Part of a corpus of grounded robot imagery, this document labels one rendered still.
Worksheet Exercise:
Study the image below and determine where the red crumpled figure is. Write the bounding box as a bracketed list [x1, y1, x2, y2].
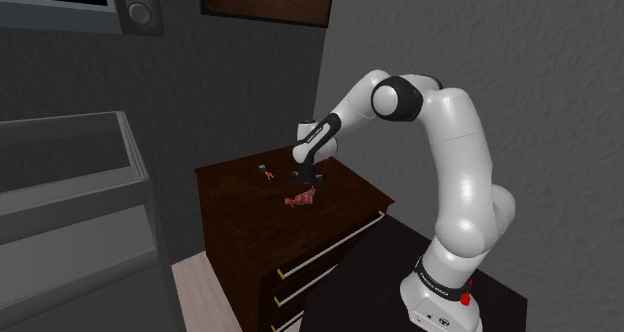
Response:
[284, 186, 317, 209]

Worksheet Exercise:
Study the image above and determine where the dark brown chest of drawers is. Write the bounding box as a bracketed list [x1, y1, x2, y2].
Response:
[194, 145, 395, 332]

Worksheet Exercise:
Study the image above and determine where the dark robot stand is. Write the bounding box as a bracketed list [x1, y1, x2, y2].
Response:
[298, 214, 529, 332]

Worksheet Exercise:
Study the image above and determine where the grey shelf cabinet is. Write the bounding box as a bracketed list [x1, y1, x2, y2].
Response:
[0, 110, 188, 332]

